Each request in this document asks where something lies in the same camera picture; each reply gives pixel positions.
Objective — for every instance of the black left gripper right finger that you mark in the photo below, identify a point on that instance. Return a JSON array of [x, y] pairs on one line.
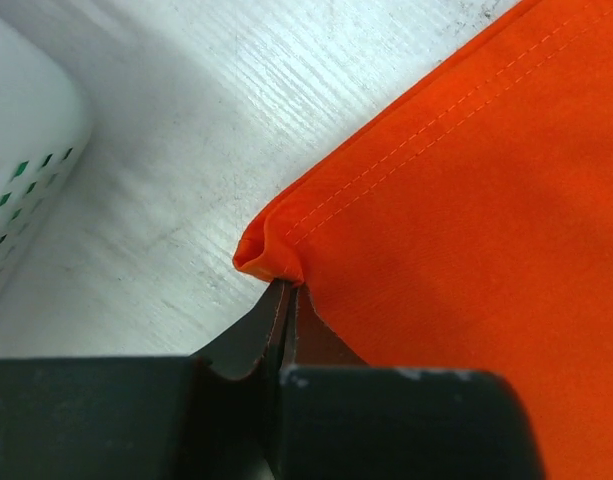
[[340, 418]]

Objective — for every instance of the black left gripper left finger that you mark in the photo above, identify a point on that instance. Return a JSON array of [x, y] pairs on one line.
[[140, 417]]

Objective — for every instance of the orange t-shirt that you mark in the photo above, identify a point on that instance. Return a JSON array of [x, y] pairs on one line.
[[471, 225]]

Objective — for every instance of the green t-shirt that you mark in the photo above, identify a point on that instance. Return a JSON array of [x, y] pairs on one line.
[[27, 186]]

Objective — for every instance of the white perforated plastic basket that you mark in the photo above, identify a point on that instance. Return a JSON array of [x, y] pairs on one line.
[[45, 124]]

